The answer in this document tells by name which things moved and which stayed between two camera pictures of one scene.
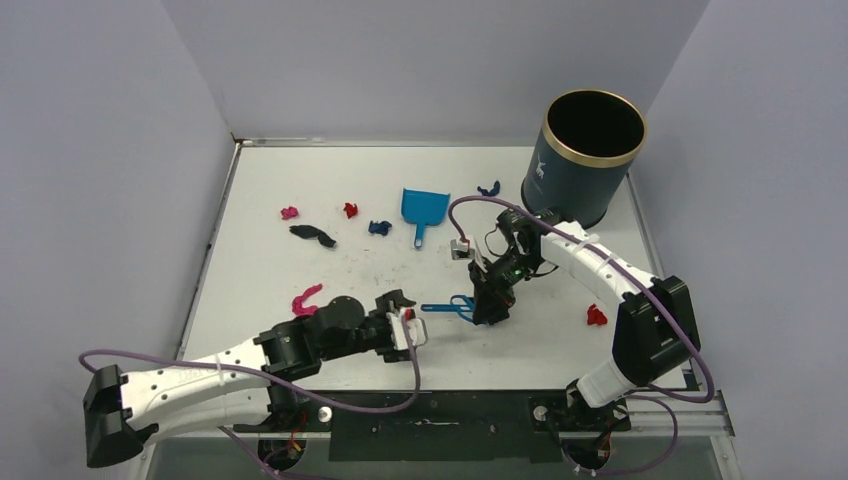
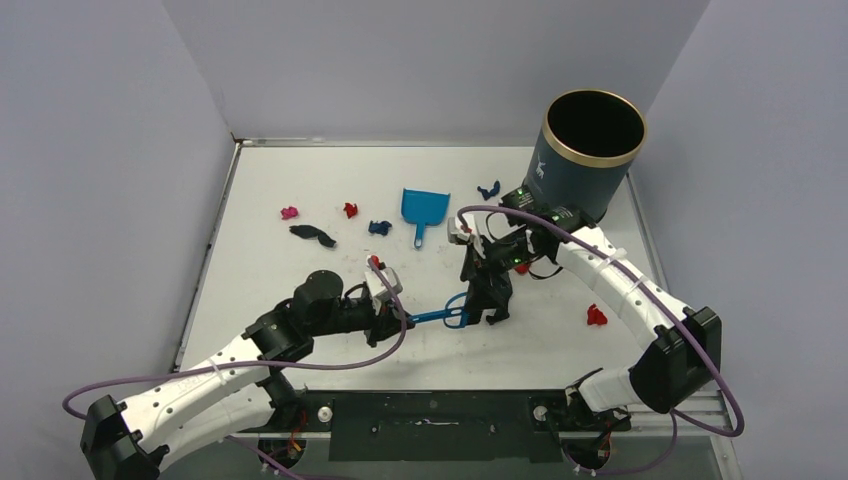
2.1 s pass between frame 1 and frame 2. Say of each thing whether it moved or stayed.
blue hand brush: moved
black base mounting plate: stayed
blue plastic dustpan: stayed
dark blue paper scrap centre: stayed
